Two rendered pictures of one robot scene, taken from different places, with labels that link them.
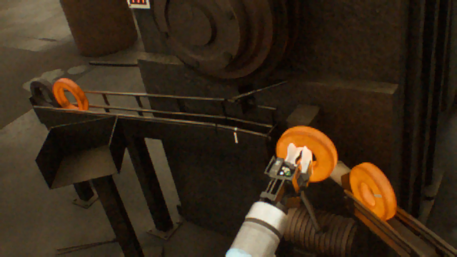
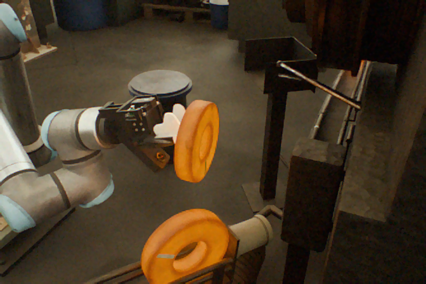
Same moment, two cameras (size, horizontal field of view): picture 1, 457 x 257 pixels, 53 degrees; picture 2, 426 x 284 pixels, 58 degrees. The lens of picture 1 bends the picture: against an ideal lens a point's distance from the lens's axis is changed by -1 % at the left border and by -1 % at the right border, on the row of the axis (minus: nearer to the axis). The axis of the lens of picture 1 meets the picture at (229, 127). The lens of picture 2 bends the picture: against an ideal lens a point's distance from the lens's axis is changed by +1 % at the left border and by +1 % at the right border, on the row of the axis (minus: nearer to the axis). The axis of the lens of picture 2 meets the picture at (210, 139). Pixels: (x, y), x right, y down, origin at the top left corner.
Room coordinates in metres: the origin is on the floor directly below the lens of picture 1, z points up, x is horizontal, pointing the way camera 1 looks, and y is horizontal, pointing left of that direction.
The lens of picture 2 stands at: (0.79, -0.77, 1.22)
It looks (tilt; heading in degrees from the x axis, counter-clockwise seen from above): 33 degrees down; 75
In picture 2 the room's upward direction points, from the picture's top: straight up
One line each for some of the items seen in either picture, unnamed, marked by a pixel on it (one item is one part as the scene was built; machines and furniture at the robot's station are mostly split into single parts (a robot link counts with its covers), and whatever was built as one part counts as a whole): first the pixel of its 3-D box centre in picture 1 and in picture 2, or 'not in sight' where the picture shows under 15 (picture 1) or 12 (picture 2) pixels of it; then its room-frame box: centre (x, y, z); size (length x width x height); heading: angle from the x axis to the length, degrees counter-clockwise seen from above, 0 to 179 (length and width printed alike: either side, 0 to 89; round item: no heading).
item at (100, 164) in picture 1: (109, 209); (272, 129); (1.41, 0.54, 0.36); 0.26 x 0.20 x 0.72; 87
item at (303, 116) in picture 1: (307, 143); (312, 196); (1.16, -0.23, 0.68); 0.11 x 0.08 x 0.24; 142
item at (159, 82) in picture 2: not in sight; (163, 118); (1.00, 1.01, 0.22); 0.32 x 0.32 x 0.43
